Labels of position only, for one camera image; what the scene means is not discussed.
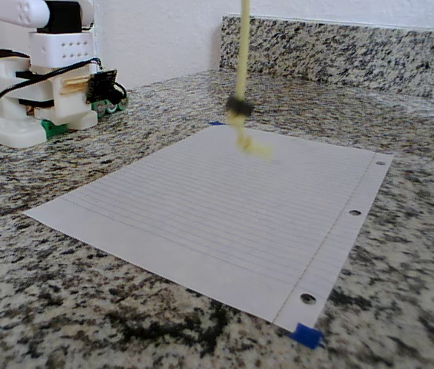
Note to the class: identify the black hex nut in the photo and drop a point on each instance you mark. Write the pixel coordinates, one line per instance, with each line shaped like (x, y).
(239, 106)

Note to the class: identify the lined white paper sheet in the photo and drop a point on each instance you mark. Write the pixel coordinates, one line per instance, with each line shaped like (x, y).
(220, 230)

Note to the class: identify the blue tape piece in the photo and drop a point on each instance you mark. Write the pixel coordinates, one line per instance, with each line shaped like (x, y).
(307, 335)
(215, 123)

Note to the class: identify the green printed clamp block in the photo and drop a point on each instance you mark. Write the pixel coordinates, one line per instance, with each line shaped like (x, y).
(53, 130)

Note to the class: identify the speckled granite backsplash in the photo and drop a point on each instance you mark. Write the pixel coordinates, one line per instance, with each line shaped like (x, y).
(335, 50)

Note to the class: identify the black camera module board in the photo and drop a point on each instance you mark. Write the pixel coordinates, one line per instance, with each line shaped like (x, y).
(101, 86)

